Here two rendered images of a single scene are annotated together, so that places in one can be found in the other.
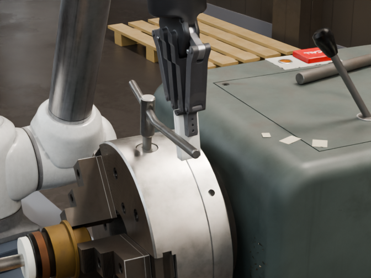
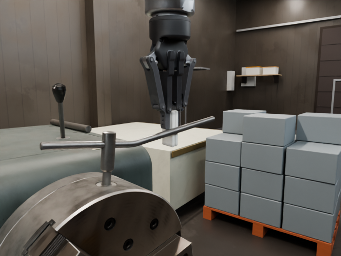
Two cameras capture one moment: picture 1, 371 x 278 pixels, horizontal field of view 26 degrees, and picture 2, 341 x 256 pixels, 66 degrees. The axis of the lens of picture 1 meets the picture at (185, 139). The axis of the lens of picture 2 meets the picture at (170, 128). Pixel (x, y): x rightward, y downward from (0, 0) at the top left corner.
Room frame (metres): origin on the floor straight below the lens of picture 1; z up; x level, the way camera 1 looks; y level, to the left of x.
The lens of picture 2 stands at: (1.17, 0.48, 1.39)
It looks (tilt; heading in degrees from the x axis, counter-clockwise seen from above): 8 degrees down; 251
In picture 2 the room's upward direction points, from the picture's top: straight up
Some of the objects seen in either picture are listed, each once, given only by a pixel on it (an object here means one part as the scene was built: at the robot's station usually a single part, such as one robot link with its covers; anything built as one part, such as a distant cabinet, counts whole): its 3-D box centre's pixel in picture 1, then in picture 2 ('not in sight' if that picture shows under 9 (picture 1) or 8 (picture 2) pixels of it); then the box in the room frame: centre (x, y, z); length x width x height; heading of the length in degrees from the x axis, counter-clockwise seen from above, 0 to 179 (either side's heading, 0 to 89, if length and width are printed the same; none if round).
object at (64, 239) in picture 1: (59, 251); not in sight; (1.09, 0.20, 1.08); 0.09 x 0.09 x 0.09; 25
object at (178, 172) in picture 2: not in sight; (149, 156); (0.18, -3.29, 0.38); 2.06 x 1.65 x 0.77; 124
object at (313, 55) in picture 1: (312, 57); not in sight; (1.54, -0.25, 1.26); 0.06 x 0.06 x 0.02; 25
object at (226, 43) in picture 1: (199, 44); not in sight; (5.85, -0.10, 0.06); 1.37 x 0.91 x 0.12; 34
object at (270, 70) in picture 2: not in sight; (270, 70); (-4.61, -6.40, 1.99); 0.42 x 0.35 x 0.23; 124
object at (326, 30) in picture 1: (324, 42); (59, 93); (1.21, -0.22, 1.38); 0.04 x 0.03 x 0.05; 115
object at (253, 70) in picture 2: not in sight; (254, 71); (-4.32, -6.83, 2.01); 0.47 x 0.39 x 0.26; 124
